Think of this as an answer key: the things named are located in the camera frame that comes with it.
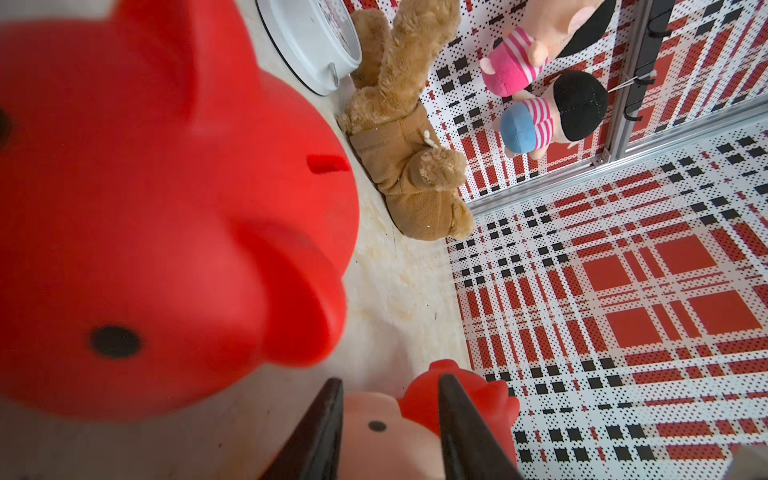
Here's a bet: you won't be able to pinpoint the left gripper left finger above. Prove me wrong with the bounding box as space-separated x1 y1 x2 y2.
260 378 344 480

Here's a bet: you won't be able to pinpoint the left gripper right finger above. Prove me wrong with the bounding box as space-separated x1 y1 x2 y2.
438 374 522 480

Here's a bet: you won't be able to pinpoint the pink piggy bank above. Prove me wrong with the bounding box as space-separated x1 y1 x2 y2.
338 392 446 479

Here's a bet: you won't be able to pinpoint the red piggy bank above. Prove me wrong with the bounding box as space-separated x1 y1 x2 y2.
398 359 520 465
1 1 359 421

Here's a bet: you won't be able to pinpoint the brown teddy bear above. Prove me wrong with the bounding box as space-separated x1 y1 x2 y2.
337 1 474 241

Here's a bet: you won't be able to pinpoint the hanging doll blue pants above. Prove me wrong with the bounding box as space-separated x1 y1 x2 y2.
494 70 609 160

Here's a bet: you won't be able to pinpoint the white alarm clock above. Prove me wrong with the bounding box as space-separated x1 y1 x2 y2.
255 0 362 96

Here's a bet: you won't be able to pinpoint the hanging doll pink outfit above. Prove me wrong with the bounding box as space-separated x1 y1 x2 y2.
480 0 616 97

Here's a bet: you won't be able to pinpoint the black hook rail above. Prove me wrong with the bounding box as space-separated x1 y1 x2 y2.
618 0 675 122

